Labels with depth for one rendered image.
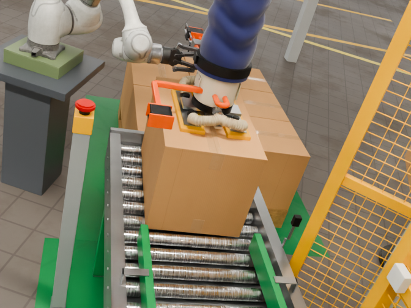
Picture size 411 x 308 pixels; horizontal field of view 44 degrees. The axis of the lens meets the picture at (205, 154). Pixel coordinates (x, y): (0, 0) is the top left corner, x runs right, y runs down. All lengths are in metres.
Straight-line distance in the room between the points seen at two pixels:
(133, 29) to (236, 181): 0.72
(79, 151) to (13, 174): 1.19
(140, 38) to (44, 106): 0.87
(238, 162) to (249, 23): 0.51
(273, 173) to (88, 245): 1.11
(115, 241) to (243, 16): 0.94
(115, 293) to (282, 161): 1.48
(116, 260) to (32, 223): 1.07
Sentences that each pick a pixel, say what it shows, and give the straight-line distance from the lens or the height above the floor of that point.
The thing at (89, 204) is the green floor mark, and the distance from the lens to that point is 3.00.
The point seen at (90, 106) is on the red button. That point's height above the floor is 1.04.
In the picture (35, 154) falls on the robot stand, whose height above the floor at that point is 0.26.
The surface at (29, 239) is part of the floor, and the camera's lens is 2.76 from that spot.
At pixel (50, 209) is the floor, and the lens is 2.95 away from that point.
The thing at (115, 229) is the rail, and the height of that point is 0.59.
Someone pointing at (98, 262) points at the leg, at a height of 0.10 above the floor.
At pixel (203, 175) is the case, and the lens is 1.93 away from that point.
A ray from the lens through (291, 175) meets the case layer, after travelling 2.99.
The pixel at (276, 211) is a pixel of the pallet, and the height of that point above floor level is 0.13.
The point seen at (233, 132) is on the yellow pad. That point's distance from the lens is 2.01.
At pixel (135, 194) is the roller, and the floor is 0.54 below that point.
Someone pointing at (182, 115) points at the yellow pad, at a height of 0.97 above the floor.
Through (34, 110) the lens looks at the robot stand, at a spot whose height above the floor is 0.53.
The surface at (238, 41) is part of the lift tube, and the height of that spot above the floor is 1.32.
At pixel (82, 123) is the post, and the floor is 0.98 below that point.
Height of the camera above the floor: 1.90
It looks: 31 degrees down
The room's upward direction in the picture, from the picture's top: 16 degrees clockwise
